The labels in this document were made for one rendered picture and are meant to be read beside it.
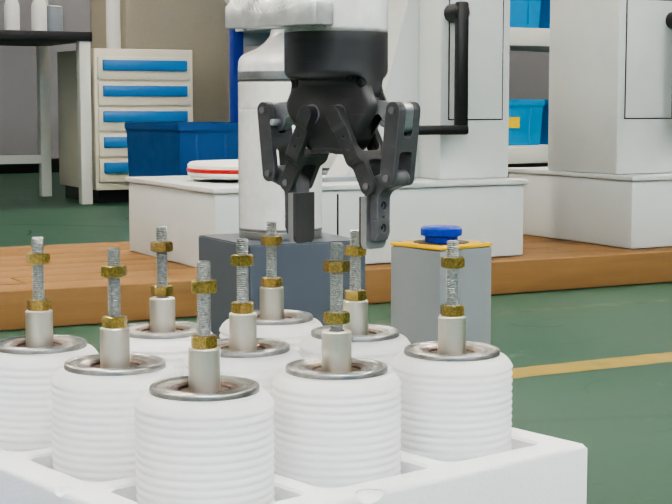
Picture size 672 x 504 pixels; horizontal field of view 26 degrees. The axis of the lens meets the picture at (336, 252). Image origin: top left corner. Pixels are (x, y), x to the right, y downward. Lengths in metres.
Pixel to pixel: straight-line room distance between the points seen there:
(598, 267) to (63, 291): 1.34
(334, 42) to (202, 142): 4.61
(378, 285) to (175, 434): 2.31
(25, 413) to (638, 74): 2.84
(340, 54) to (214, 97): 6.60
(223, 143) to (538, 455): 4.60
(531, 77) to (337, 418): 8.72
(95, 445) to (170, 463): 0.11
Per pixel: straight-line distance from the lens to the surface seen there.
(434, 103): 3.51
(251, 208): 1.58
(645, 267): 3.69
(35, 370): 1.16
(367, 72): 1.03
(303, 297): 1.55
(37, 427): 1.17
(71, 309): 2.98
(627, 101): 3.81
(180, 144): 5.59
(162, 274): 1.26
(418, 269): 1.38
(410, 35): 3.56
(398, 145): 1.01
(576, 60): 3.93
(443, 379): 1.11
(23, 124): 9.61
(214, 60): 7.63
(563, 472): 1.16
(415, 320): 1.39
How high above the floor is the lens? 0.45
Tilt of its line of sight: 6 degrees down
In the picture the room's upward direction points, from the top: straight up
